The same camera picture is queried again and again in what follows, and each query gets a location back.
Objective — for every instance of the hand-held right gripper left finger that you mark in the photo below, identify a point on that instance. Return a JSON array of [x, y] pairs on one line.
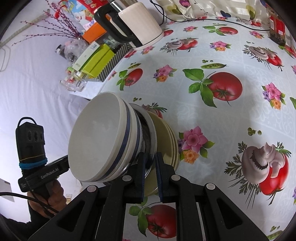
[[143, 178]]

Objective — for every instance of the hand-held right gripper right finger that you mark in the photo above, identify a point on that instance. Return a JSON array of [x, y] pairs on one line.
[[160, 178]]

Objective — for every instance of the stainless steel bowl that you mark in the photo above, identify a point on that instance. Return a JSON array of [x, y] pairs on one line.
[[151, 139]]

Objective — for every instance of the white bowl blue stripe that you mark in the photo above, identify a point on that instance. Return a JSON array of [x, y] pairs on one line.
[[97, 136], [133, 129]]

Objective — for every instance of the person's left forearm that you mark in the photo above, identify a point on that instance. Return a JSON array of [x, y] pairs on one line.
[[30, 227]]

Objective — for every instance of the person's left hand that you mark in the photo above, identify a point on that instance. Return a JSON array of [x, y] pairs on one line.
[[56, 197]]

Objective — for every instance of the clear glass cup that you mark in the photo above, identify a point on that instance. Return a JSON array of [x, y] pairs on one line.
[[74, 84]]

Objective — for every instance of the white paper pad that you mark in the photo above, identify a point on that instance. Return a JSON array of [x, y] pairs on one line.
[[90, 89]]

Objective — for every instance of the dark small bottle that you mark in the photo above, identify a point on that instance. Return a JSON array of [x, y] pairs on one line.
[[60, 51]]

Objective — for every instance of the white and green box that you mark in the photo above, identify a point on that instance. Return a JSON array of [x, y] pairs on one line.
[[85, 56]]

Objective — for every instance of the clear plastic bag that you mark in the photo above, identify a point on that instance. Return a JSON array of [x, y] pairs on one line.
[[72, 49]]

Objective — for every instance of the green cardboard box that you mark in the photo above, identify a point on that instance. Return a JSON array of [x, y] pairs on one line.
[[99, 60]]

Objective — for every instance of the purple flower branches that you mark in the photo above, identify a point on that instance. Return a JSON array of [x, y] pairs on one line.
[[69, 34]]

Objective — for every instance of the black white striped tray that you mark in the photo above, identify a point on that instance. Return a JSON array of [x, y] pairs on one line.
[[113, 62]]

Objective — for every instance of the orange box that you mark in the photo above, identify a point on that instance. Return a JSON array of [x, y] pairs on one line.
[[93, 32]]

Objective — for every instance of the white kettle base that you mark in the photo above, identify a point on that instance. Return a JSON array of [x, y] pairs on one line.
[[150, 44]]

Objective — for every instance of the cartoon print bag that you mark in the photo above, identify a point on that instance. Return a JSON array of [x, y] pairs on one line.
[[81, 16]]

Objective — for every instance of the red package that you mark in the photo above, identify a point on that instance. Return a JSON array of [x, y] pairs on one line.
[[92, 3]]

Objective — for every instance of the cream electric kettle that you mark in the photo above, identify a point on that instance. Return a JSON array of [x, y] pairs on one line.
[[138, 20]]

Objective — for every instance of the chili sauce glass jar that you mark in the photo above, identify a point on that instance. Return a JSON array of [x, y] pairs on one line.
[[277, 27]]

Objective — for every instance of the white wall pipe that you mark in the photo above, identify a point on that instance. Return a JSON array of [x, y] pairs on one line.
[[23, 29]]

